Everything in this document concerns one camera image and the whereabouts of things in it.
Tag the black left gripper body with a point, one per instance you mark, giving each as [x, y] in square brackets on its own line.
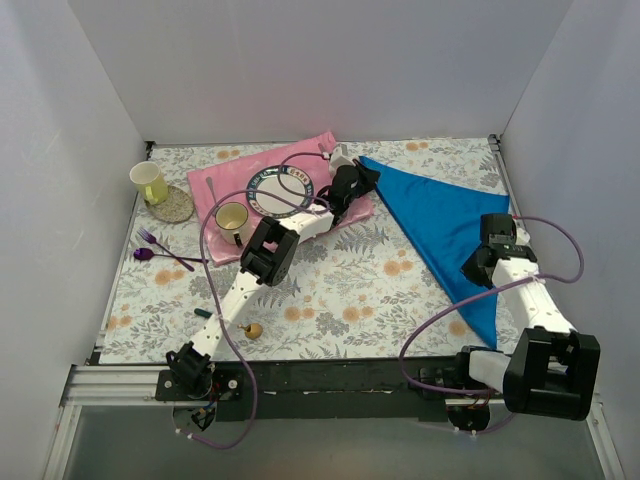
[361, 173]

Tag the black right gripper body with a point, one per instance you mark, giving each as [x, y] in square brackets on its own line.
[473, 269]

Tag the blue cloth napkin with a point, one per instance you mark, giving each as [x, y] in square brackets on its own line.
[441, 221]

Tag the gold spoon teal handle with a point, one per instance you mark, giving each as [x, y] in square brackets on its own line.
[252, 330]

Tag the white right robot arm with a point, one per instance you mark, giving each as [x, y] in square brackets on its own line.
[553, 368]

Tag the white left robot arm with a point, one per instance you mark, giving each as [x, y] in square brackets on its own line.
[260, 270]

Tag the white plate green rim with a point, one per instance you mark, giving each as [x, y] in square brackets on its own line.
[278, 191]

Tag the pink satin placemat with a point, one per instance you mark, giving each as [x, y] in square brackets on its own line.
[234, 175]

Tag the silver spoon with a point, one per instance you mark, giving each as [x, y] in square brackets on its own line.
[210, 185]

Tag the round speckled coaster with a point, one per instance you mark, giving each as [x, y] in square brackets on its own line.
[177, 208]

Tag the yellow mug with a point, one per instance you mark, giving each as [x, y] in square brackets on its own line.
[149, 182]

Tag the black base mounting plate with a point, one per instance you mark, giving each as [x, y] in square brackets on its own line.
[422, 388]

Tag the purple plastic fork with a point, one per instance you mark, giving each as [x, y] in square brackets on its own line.
[149, 238]

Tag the purple plastic spoon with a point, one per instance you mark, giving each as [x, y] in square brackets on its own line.
[146, 254]

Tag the aluminium front frame rail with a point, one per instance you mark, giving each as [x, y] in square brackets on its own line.
[110, 387]

